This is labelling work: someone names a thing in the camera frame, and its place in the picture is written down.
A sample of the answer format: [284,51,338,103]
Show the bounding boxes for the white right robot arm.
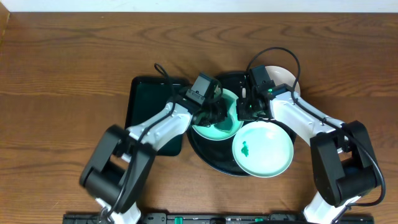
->
[236,81,386,223]

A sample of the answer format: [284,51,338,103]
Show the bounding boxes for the rectangular black tray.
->
[124,76,189,156]

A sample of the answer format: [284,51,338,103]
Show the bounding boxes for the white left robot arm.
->
[79,94,227,223]

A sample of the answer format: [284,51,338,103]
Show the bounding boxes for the round black tray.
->
[187,72,296,176]

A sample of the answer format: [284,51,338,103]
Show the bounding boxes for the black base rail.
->
[62,213,375,224]

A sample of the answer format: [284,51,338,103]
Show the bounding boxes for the pink plate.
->
[241,65,301,98]

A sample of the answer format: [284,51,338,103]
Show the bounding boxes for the mint green plate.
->
[231,121,294,178]
[193,89,244,141]

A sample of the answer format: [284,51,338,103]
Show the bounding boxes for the green sponge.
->
[214,113,238,133]

